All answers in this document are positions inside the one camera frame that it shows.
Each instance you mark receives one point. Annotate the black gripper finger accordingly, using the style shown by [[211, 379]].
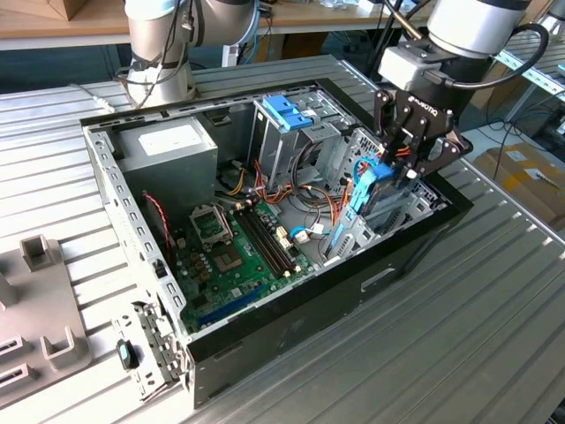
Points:
[[446, 152], [385, 119]]

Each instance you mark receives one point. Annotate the hard disk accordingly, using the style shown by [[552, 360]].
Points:
[[366, 190]]

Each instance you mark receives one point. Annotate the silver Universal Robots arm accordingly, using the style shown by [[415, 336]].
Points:
[[476, 22]]

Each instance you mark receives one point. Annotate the grey metal disk bay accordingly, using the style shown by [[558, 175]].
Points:
[[359, 236]]

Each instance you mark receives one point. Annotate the large brown cardboard box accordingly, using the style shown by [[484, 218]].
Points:
[[487, 98]]

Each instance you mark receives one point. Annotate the black tripod stand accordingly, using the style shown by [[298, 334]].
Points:
[[375, 70]]

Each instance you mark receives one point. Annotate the labelled cardboard box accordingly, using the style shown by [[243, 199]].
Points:
[[529, 199]]

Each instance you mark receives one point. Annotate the blue plastic drive latch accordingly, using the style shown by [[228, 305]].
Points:
[[282, 110]]

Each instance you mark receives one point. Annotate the grey metal drive cage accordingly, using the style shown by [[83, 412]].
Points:
[[282, 150]]

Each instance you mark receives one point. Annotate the small black equipment box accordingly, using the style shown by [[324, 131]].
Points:
[[552, 126]]

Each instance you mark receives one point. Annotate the white board connector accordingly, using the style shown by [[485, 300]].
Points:
[[282, 238]]

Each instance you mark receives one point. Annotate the black RAM slot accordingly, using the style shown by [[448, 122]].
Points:
[[261, 245], [272, 240]]

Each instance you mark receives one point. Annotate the green motherboard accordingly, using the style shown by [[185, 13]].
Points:
[[247, 276]]

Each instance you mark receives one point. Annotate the open black PC case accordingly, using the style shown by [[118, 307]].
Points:
[[309, 318]]

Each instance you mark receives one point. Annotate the grey power supply unit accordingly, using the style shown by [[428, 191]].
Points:
[[176, 176]]

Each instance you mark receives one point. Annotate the blue expansion slot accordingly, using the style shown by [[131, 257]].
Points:
[[229, 306]]

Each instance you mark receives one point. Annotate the black case fan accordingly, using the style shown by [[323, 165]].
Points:
[[154, 221]]

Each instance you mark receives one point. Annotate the wooden box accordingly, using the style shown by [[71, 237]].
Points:
[[66, 9]]

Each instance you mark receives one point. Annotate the grey parts rack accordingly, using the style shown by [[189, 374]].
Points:
[[39, 300]]

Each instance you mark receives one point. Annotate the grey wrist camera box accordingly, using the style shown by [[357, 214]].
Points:
[[406, 68]]

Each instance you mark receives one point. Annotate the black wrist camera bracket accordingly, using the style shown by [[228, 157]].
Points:
[[421, 47]]

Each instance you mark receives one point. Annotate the metal slat frame table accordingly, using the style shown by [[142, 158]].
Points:
[[554, 84]]

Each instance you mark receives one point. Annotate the wooden desk white frame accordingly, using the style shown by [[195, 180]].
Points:
[[44, 26], [309, 20]]

